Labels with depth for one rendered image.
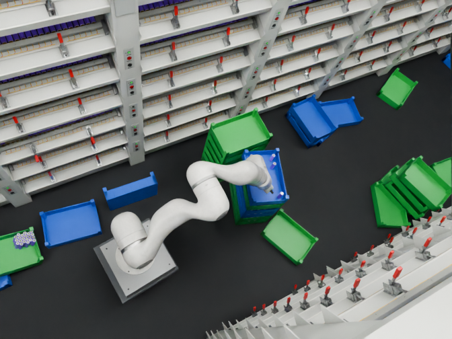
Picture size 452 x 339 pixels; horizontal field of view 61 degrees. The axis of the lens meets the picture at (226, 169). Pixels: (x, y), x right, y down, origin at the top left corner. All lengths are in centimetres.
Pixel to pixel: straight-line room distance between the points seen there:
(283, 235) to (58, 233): 136
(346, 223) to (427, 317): 200
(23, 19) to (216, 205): 85
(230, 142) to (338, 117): 111
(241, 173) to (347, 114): 180
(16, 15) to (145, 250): 90
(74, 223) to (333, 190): 169
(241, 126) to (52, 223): 124
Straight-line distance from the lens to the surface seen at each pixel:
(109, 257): 199
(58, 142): 205
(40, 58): 156
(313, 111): 288
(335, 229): 268
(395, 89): 346
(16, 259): 244
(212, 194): 139
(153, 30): 162
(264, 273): 245
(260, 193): 212
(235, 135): 224
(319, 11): 217
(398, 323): 72
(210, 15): 170
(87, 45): 157
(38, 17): 141
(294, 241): 254
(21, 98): 172
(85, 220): 245
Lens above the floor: 233
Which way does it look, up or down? 65 degrees down
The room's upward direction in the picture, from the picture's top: 24 degrees clockwise
